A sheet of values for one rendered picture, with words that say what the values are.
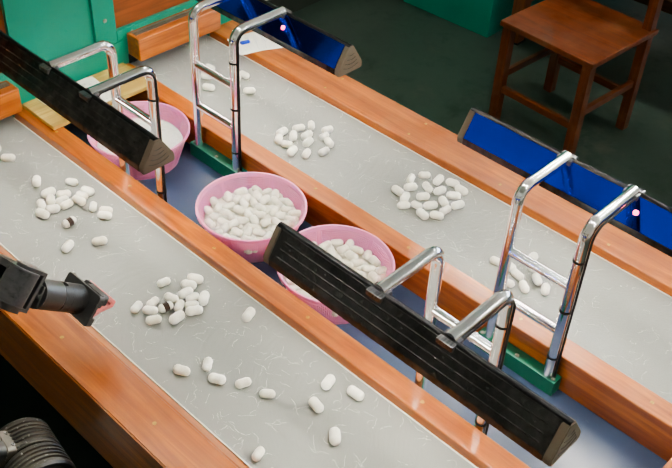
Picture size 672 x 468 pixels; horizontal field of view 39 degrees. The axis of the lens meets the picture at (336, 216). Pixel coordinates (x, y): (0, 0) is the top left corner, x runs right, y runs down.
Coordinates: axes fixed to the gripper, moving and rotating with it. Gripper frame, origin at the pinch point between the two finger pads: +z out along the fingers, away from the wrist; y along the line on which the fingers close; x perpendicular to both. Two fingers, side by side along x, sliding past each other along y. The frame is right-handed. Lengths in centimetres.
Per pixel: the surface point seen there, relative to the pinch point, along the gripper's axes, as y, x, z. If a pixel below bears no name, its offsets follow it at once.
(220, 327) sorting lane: -11.9, -3.4, 20.6
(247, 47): 68, -57, 80
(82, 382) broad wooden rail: -6.5, 14.4, -4.0
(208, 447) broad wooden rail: -35.1, 9.5, 1.5
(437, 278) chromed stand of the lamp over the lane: -52, -38, 13
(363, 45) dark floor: 135, -84, 231
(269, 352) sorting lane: -24.2, -5.0, 22.5
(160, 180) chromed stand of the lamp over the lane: 29.4, -19.6, 29.7
